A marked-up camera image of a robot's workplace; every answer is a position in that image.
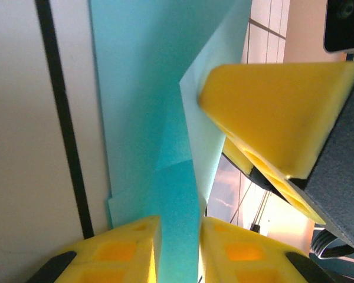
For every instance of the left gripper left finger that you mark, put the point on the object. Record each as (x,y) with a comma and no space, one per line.
(115,253)

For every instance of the light blue paper sheet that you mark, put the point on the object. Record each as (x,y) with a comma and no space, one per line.
(150,103)

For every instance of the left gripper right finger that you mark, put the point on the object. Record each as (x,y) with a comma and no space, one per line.
(247,253)

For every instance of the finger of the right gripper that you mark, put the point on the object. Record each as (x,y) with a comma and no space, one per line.
(271,179)
(283,112)

